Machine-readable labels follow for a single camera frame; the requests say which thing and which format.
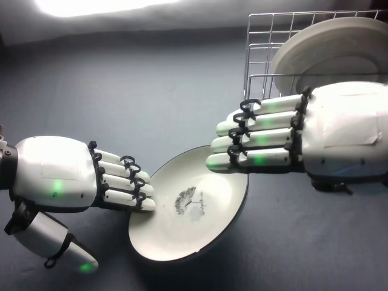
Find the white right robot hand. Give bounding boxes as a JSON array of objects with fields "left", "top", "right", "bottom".
[{"left": 205, "top": 81, "right": 388, "bottom": 195}]

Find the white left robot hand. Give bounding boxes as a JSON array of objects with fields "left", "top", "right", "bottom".
[{"left": 4, "top": 136, "right": 157, "bottom": 276}]

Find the white plate with leaf print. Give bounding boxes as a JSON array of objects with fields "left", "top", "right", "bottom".
[
  {"left": 127, "top": 144, "right": 249, "bottom": 262},
  {"left": 270, "top": 16, "right": 388, "bottom": 95}
]

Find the grey tablecloth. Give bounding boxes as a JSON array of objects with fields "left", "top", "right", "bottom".
[{"left": 0, "top": 18, "right": 388, "bottom": 291}]

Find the white fabric sheet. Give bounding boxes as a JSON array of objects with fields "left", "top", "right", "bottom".
[{"left": 0, "top": 0, "right": 388, "bottom": 46}]

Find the chrome wire dish rack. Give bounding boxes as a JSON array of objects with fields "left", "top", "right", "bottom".
[{"left": 242, "top": 8, "right": 388, "bottom": 105}]

